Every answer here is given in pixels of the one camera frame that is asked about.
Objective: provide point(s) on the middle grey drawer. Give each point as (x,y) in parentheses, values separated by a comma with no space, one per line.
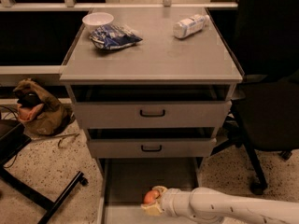
(151,148)

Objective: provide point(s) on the grey drawer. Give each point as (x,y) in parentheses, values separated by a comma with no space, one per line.
(151,148)
(151,114)
(127,181)

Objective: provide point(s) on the brown bag on floor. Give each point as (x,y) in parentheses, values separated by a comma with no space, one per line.
(40,111)

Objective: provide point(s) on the bottom grey drawer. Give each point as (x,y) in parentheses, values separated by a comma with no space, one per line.
(127,181)

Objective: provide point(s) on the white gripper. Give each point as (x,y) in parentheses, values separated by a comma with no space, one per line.
(170,201)

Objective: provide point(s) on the grey drawer cabinet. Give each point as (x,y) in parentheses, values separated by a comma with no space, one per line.
(149,93)

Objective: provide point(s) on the white plastic bottle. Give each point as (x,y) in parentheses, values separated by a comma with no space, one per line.
(190,26)

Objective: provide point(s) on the black office chair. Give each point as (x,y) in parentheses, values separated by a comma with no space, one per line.
(263,37)

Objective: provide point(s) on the white bowl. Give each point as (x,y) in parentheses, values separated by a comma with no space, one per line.
(93,20)

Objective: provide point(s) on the red apple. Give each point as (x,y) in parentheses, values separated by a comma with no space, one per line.
(151,196)

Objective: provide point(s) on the top grey drawer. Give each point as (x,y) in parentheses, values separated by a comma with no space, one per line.
(151,114)

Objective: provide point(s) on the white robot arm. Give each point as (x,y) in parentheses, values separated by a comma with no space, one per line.
(208,206)

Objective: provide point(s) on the blue chip bag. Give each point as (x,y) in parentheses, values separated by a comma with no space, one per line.
(113,37)

